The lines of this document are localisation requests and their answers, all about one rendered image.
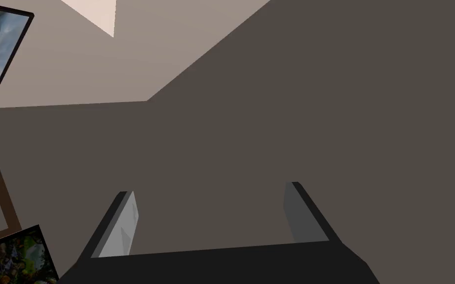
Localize black-framed foliage picture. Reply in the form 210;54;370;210
0;224;59;284

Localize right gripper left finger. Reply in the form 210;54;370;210
78;191;139;261

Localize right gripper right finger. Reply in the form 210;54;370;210
283;181;342;244

